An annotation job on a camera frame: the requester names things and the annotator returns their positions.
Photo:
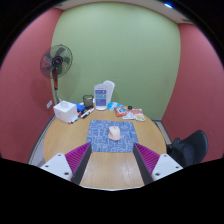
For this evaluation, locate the small black object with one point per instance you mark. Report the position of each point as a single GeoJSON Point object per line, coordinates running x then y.
{"type": "Point", "coordinates": [130, 107]}

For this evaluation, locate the white wall socket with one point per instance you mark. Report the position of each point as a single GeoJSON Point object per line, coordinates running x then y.
{"type": "Point", "coordinates": [49, 104]}

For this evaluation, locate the black standing fan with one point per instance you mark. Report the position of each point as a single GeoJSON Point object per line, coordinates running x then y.
{"type": "Point", "coordinates": [56, 61]}

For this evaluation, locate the black whiteboard marker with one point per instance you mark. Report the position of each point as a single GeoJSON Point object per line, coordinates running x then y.
{"type": "Point", "coordinates": [87, 113]}

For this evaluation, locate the pale pink computer mouse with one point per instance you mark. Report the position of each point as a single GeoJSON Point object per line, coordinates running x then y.
{"type": "Point", "coordinates": [114, 133]}

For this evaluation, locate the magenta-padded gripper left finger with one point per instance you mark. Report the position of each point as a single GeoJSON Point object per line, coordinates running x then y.
{"type": "Point", "coordinates": [60, 163]}

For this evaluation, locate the white sign stand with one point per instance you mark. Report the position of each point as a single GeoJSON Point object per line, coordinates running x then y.
{"type": "Point", "coordinates": [101, 97]}

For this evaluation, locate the red-capped whiteboard marker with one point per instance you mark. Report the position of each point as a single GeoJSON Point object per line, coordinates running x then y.
{"type": "Point", "coordinates": [74, 118]}

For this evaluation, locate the blue patterned mouse pad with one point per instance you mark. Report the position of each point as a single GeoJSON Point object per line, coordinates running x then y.
{"type": "Point", "coordinates": [98, 136]}

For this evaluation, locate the light blue packet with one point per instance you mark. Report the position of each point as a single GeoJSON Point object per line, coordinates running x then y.
{"type": "Point", "coordinates": [111, 105]}

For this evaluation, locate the white tissue box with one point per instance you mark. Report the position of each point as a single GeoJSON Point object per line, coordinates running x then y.
{"type": "Point", "coordinates": [65, 111]}

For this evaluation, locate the blue whiteboard eraser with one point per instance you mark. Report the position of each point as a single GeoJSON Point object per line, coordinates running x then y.
{"type": "Point", "coordinates": [80, 107]}

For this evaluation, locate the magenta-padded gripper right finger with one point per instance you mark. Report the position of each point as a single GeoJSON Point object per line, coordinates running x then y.
{"type": "Point", "coordinates": [163, 165]}

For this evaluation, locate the black office chair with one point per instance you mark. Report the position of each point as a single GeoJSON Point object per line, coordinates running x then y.
{"type": "Point", "coordinates": [198, 143]}

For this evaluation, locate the black mesh pen cup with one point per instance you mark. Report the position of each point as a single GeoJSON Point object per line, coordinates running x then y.
{"type": "Point", "coordinates": [88, 101]}

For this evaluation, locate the ceiling light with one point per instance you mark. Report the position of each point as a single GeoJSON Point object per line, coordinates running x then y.
{"type": "Point", "coordinates": [168, 5]}

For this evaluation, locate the orange snack packet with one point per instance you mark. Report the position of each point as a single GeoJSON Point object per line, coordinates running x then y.
{"type": "Point", "coordinates": [121, 111]}

